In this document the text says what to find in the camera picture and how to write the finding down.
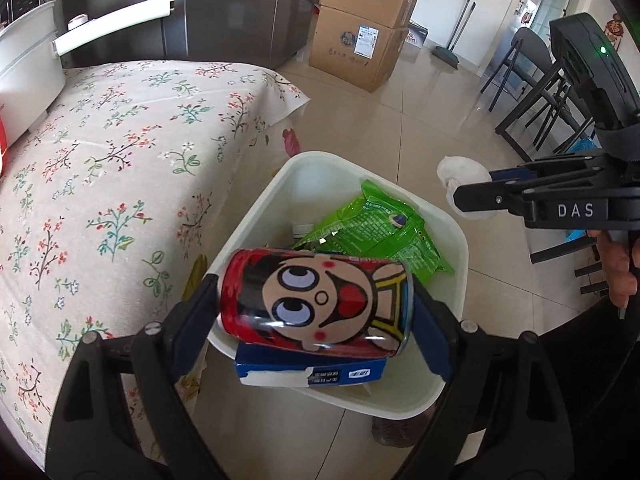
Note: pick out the broom and dustpan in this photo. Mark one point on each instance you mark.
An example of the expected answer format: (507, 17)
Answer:
(450, 45)

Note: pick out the large brown cardboard box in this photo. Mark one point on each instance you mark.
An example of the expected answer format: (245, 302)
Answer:
(350, 50)

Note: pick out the green snack bag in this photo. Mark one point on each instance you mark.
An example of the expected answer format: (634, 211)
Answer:
(380, 230)

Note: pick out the torn blue toothpaste box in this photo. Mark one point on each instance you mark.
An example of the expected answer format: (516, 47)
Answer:
(310, 372)

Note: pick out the grey refrigerator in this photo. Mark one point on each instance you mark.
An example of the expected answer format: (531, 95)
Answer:
(225, 5)

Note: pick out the person's dark trousers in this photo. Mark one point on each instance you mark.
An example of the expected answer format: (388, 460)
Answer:
(600, 385)

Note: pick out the black chair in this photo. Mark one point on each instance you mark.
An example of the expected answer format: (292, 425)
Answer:
(535, 85)

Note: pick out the red cartoon drink can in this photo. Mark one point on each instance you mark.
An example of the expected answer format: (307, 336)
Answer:
(310, 300)

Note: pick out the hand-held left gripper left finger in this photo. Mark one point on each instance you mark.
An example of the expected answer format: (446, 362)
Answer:
(192, 317)

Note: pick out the person's right hand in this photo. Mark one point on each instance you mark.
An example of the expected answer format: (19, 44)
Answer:
(615, 265)

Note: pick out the white plastic bin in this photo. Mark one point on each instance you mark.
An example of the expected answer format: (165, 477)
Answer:
(270, 210)

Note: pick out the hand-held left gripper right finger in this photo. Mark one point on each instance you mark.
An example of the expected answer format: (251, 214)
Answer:
(435, 340)

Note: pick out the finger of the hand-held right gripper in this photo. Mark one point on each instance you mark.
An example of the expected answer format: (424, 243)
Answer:
(510, 174)
(490, 199)

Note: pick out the white tissue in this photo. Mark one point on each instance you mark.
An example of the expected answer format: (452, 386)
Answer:
(462, 172)

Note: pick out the white electric cooking pot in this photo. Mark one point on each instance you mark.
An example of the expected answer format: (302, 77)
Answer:
(25, 60)

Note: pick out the floral tablecloth table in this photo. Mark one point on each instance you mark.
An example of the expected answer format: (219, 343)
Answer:
(100, 185)

